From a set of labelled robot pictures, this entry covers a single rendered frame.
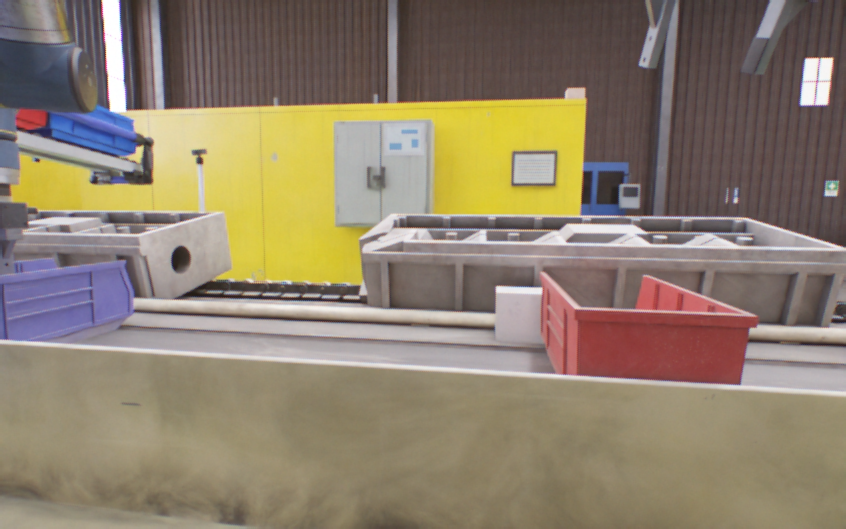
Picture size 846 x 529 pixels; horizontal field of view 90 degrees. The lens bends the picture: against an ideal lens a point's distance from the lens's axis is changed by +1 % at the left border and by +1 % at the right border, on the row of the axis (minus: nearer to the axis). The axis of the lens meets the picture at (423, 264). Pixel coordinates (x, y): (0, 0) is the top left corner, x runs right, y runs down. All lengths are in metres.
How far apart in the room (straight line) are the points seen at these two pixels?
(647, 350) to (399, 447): 0.31
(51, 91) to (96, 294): 0.39
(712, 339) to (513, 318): 0.41
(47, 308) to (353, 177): 2.47
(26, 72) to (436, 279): 0.79
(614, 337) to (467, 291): 0.51
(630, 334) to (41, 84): 0.93
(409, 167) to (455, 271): 2.21
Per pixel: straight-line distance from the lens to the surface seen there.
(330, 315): 1.02
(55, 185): 9.33
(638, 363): 0.55
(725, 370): 0.59
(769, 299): 1.15
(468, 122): 3.36
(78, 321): 1.06
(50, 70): 0.94
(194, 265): 1.42
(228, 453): 0.66
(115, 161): 1.76
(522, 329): 0.88
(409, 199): 3.12
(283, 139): 3.71
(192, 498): 0.73
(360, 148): 3.23
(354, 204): 3.21
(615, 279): 1.01
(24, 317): 0.99
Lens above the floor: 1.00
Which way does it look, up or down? 7 degrees down
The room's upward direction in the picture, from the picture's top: 1 degrees clockwise
